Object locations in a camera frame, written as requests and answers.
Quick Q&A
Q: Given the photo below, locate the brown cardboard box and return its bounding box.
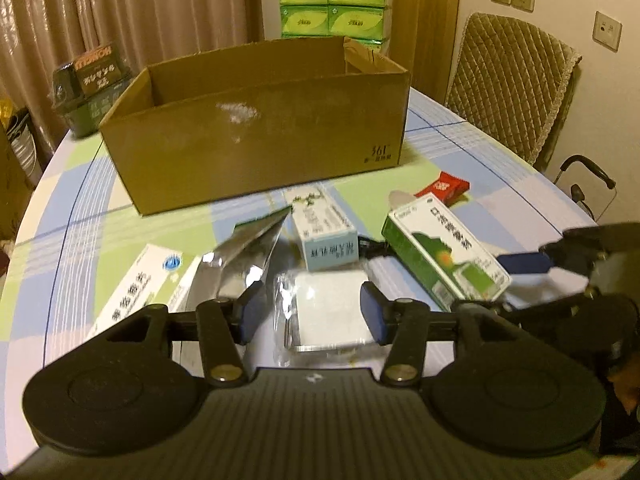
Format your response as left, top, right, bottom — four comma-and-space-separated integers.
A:
98, 36, 412, 217

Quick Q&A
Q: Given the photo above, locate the brown printed box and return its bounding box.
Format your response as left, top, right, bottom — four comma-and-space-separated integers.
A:
74, 42, 133, 98

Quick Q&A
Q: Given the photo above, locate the clear packet with white pad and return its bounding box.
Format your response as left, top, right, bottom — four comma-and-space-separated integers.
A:
274, 269, 382, 362

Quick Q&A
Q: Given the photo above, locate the stack of green tissue packs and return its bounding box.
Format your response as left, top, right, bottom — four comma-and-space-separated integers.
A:
277, 0, 393, 56

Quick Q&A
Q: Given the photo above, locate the red packet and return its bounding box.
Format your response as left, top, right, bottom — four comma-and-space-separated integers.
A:
415, 171, 471, 207

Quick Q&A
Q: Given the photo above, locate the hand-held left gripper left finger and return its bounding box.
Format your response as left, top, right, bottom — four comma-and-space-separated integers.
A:
92, 281, 265, 389

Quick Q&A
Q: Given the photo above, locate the black cable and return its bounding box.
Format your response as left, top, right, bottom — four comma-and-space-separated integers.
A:
357, 237, 397, 261

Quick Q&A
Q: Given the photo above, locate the beige curtain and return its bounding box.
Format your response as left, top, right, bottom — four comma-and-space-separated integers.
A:
0, 0, 293, 161

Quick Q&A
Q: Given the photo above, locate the silver foil pouch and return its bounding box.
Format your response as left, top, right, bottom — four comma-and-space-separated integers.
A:
187, 205, 293, 311

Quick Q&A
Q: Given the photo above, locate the wooden door panel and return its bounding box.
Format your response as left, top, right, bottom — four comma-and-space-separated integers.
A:
332, 0, 462, 106

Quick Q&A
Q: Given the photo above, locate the chair with quilted cover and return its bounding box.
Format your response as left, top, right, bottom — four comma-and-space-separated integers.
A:
444, 12, 583, 171

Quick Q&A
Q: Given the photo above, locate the dark green printed box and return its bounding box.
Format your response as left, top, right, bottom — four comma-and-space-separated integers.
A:
52, 62, 133, 138

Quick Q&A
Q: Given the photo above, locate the green medicine box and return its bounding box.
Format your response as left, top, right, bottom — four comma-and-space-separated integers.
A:
381, 194, 512, 311

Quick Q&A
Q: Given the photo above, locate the silver metal container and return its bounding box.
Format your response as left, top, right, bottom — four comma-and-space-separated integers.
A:
6, 107, 45, 183

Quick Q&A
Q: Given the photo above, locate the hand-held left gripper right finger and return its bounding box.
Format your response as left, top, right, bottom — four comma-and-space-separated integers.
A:
361, 281, 531, 388

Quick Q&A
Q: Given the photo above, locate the white medicine box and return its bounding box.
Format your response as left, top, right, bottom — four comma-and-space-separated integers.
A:
85, 244, 201, 341

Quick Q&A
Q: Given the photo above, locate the small white and blue carton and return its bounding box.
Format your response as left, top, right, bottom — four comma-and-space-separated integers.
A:
284, 185, 360, 272

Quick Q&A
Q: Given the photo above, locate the black metal handle frame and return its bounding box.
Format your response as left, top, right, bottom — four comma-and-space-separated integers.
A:
552, 155, 617, 221

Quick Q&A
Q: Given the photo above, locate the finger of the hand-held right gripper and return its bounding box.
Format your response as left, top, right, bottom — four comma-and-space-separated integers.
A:
497, 224, 640, 277
452, 285, 606, 318

